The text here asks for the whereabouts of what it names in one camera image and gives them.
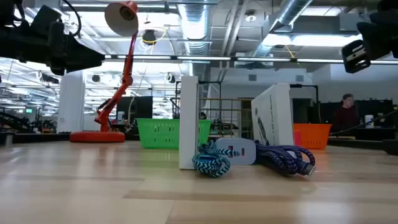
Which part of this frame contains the black stand frame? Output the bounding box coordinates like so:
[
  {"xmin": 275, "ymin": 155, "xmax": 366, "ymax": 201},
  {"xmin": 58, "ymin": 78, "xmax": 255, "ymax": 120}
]
[{"xmin": 289, "ymin": 83, "xmax": 320, "ymax": 124}]

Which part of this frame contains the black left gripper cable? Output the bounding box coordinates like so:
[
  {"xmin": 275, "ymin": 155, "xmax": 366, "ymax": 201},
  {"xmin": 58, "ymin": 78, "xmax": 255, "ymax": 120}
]
[{"xmin": 61, "ymin": 0, "xmax": 83, "ymax": 37}]

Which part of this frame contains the white building pillar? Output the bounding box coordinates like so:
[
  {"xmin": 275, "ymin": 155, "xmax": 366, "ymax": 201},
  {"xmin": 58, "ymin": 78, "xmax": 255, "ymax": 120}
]
[{"xmin": 57, "ymin": 70, "xmax": 86, "ymax": 134}]

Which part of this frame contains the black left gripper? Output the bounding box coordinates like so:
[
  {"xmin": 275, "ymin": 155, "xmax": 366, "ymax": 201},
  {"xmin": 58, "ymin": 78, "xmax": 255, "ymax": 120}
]
[{"xmin": 26, "ymin": 21, "xmax": 106, "ymax": 75}]

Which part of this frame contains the green plastic basket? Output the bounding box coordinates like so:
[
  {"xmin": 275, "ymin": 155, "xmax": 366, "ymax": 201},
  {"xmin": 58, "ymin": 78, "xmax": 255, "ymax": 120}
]
[{"xmin": 136, "ymin": 118, "xmax": 213, "ymax": 149}]

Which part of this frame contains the silver smooth ventilation duct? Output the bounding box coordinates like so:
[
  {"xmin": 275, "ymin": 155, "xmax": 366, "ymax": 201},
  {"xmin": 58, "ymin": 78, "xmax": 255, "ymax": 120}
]
[{"xmin": 253, "ymin": 0, "xmax": 313, "ymax": 57}]

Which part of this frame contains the white box with green side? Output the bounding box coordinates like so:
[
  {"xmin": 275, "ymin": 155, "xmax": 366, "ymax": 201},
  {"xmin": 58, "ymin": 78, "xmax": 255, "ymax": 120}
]
[{"xmin": 178, "ymin": 75, "xmax": 200, "ymax": 170}]

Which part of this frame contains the white product box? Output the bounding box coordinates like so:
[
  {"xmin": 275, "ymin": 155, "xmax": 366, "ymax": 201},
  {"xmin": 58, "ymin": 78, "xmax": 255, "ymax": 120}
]
[{"xmin": 251, "ymin": 82, "xmax": 295, "ymax": 146}]

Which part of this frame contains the red desk lamp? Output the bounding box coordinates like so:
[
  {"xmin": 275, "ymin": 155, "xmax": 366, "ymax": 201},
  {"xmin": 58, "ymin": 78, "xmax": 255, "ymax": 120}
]
[{"xmin": 69, "ymin": 1, "xmax": 140, "ymax": 143}]

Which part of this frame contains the black monitor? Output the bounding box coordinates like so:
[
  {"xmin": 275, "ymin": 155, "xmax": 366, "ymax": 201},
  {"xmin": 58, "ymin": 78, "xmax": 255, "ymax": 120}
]
[{"xmin": 116, "ymin": 96, "xmax": 154, "ymax": 131}]

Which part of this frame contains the dark blue braided cable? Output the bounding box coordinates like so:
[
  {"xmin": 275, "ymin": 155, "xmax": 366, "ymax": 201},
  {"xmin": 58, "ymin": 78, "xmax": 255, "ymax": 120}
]
[{"xmin": 253, "ymin": 139, "xmax": 317, "ymax": 177}]

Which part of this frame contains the silver ribbed ventilation duct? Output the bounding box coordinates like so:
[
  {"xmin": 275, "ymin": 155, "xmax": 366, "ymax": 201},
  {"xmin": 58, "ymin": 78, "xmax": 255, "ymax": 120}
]
[{"xmin": 177, "ymin": 0, "xmax": 213, "ymax": 56}]

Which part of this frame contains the teal braided cable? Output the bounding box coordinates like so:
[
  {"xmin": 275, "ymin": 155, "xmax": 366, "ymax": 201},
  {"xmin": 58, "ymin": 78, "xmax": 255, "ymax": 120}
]
[{"xmin": 192, "ymin": 139, "xmax": 241, "ymax": 179}]

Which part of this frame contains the white wall charger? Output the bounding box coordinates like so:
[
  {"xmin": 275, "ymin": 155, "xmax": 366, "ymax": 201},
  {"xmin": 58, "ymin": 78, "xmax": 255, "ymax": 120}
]
[{"xmin": 214, "ymin": 137, "xmax": 257, "ymax": 166}]

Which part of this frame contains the long LED light bar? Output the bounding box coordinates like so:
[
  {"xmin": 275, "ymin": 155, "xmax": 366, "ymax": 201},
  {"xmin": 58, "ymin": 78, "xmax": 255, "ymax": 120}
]
[{"xmin": 104, "ymin": 54, "xmax": 398, "ymax": 65}]

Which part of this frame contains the person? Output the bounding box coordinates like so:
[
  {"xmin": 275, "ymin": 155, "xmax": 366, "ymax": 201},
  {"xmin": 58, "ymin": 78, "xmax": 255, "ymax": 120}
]
[{"xmin": 332, "ymin": 93, "xmax": 361, "ymax": 133}]

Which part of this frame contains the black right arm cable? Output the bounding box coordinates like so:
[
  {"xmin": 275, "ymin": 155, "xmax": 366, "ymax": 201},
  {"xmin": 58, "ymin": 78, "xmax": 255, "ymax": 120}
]
[{"xmin": 329, "ymin": 109, "xmax": 398, "ymax": 135}]

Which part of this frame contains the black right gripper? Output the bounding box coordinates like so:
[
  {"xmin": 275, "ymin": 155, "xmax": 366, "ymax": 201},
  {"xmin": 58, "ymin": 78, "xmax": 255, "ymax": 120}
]
[{"xmin": 341, "ymin": 12, "xmax": 398, "ymax": 74}]

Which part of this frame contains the black aluminium table frame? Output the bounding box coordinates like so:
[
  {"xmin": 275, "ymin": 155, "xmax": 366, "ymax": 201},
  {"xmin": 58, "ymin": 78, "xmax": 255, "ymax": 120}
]
[{"xmin": 0, "ymin": 132, "xmax": 398, "ymax": 156}]

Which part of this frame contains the orange plastic basket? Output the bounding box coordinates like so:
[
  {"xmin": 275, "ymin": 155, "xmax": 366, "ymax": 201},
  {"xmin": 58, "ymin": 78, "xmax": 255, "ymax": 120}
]
[{"xmin": 293, "ymin": 123, "xmax": 333, "ymax": 150}]

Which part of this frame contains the metal wire basket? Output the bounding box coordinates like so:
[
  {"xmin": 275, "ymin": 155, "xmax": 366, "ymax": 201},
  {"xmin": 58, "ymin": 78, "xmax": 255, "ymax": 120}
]
[{"xmin": 198, "ymin": 98, "xmax": 254, "ymax": 140}]

